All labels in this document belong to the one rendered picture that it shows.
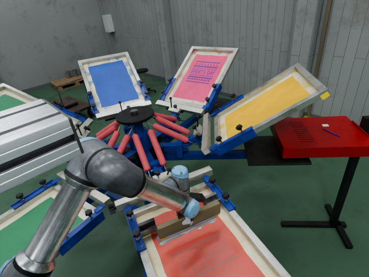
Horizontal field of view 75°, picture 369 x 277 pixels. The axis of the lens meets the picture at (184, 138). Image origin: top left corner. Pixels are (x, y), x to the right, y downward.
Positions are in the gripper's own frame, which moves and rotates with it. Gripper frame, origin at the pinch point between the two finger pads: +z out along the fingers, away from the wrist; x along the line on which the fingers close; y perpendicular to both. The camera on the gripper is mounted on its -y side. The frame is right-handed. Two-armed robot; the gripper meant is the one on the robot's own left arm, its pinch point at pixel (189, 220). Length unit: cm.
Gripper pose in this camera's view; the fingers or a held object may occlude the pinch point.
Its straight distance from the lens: 134.9
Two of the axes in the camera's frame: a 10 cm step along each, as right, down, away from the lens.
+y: -9.1, 2.8, -3.1
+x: 4.1, 4.4, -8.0
